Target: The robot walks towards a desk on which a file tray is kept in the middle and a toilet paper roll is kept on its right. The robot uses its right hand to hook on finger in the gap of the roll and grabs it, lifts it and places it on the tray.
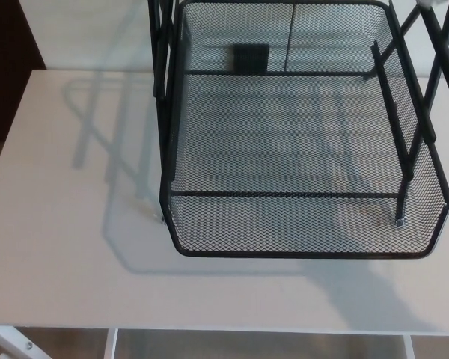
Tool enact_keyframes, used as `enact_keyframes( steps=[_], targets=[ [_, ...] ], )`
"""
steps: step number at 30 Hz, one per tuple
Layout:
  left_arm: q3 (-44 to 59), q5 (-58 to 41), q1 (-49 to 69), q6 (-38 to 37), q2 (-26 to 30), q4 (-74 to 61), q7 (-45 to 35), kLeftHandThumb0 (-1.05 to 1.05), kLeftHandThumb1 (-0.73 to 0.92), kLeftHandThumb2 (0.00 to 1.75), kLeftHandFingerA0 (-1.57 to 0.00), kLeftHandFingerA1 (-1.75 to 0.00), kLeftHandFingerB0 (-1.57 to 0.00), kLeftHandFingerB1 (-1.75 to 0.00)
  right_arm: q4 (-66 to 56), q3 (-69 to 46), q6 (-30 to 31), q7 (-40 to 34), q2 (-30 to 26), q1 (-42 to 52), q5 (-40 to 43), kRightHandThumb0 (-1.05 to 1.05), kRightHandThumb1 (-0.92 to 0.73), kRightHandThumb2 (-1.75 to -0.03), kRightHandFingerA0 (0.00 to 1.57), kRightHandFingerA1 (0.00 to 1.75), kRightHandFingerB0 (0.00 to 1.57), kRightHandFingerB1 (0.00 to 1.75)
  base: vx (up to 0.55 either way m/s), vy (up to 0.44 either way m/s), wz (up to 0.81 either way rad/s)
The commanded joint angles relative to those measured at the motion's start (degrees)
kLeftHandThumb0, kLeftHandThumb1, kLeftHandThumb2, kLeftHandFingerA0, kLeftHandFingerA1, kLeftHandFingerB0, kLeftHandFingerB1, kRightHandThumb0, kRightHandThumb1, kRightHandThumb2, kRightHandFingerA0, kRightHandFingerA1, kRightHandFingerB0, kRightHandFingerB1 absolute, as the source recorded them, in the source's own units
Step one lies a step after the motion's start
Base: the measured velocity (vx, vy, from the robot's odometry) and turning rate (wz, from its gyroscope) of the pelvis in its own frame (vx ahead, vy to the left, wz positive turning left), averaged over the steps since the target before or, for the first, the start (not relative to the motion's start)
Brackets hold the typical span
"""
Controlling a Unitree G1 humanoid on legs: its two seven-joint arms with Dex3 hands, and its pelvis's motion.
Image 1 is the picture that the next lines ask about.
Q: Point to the white desk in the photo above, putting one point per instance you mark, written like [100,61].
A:
[60,261]

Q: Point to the white cabinet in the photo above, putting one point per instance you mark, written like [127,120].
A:
[97,33]

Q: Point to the black mesh file tray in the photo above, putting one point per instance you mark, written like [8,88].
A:
[284,255]

